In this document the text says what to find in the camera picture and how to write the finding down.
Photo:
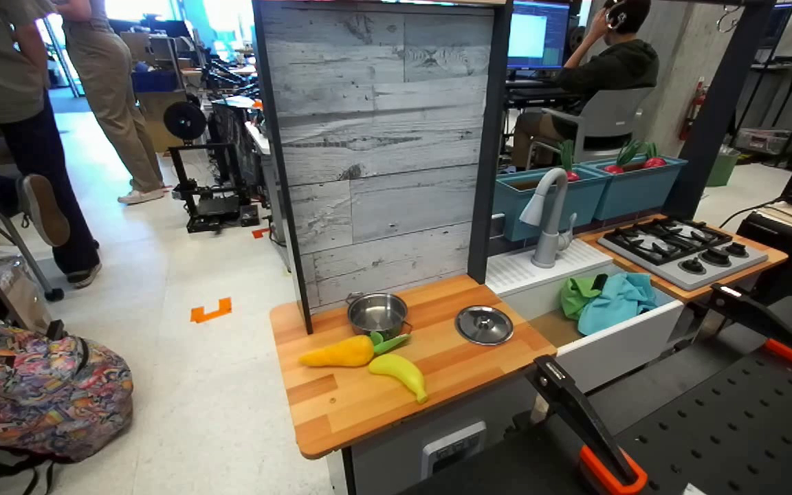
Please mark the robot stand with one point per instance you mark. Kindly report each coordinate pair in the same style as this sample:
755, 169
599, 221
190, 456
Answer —
733, 426

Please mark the grey toy tap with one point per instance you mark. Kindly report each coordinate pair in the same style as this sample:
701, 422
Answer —
551, 227

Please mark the grey toy stove top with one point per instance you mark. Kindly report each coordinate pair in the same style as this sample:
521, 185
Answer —
671, 258

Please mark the toy kitchen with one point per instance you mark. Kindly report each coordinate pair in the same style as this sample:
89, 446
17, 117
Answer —
382, 137

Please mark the red radish toy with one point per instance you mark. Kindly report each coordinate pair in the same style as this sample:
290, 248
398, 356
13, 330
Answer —
568, 161
619, 161
655, 160

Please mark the red fire extinguisher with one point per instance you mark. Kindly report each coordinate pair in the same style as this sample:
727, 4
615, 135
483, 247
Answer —
693, 110

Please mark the person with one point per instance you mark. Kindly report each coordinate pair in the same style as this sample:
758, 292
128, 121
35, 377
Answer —
111, 89
38, 206
609, 72
18, 103

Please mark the white toy sink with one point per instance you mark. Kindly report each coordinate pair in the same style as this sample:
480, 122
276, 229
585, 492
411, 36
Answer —
616, 347

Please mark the black clamp with orange tips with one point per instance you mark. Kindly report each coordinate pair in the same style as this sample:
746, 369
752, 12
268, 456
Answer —
585, 419
757, 320

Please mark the grey office chair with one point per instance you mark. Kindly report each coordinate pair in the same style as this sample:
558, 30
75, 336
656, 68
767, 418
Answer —
609, 120

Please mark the teal planter box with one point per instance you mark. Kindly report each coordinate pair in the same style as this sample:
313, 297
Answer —
578, 199
636, 189

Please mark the monitor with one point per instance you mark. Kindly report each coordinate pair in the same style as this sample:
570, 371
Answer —
537, 34

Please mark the green cloth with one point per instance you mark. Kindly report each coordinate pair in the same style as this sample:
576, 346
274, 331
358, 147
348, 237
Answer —
575, 295

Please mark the black 3d printer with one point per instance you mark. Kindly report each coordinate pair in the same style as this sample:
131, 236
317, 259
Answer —
207, 199

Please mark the green bin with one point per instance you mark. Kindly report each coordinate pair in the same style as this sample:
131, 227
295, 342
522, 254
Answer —
721, 168

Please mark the yellow banana plush toy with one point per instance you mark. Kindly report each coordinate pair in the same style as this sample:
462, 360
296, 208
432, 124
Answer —
399, 371

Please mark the steel pot lid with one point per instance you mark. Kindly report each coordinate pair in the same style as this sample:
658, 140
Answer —
484, 325

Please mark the black stove knob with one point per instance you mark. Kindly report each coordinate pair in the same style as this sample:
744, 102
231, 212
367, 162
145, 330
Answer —
692, 265
736, 249
716, 256

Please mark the clear plastic bag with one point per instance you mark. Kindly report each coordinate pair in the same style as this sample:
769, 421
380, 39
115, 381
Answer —
14, 289

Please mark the small steel pot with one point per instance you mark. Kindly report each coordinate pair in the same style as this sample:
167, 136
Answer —
377, 315

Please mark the colourful patterned backpack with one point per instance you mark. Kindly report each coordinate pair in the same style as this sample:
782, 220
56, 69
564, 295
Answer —
38, 392

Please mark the light blue cloth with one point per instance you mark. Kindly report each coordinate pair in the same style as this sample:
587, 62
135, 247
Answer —
619, 302

